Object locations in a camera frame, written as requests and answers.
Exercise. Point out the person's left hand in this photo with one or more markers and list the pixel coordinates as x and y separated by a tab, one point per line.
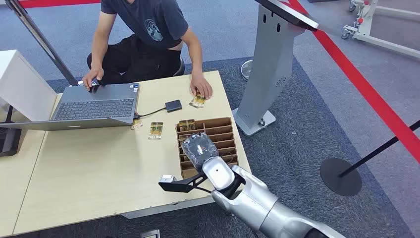
200	85

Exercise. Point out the black metal pole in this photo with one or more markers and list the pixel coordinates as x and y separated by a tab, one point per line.
42	41

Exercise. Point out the person's left forearm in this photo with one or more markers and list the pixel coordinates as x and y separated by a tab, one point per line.
197	57

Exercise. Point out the black camera bracket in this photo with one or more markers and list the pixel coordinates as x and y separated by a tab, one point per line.
183	186

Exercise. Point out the person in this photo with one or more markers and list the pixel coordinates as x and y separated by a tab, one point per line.
144	23

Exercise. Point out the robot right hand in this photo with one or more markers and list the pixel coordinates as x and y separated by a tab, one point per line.
200	149

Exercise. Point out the person's right hand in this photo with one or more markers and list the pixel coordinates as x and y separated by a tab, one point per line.
93	75

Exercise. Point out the black display base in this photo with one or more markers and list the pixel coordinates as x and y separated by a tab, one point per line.
9	141

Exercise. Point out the brown wooden card organizer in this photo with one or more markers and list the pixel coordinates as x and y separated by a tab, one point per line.
223	138

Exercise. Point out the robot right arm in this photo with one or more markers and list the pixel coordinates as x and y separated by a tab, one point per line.
259	205

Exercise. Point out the black card reader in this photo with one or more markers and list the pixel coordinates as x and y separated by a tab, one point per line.
173	106

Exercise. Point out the person's right forearm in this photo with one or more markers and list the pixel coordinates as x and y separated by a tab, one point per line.
97	54

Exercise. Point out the grey kiosk stand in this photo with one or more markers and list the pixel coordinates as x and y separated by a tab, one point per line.
269	69

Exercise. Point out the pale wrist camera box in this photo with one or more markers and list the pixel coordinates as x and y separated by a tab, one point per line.
167	179

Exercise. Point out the black stanchion post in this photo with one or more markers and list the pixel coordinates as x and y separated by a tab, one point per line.
339	177

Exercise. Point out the grey laptop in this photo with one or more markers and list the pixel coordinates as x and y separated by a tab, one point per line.
98	105

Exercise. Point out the silver floor socket box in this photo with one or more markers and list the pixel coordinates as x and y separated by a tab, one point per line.
150	234

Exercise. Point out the white display panel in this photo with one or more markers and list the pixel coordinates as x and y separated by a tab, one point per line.
23	85

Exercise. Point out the dark blue carpet mat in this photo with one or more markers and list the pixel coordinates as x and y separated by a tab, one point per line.
295	141

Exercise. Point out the round silver base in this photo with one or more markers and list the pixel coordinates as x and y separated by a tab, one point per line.
246	70

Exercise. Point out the white wheeled frame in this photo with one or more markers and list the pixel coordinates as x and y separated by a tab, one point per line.
369	26

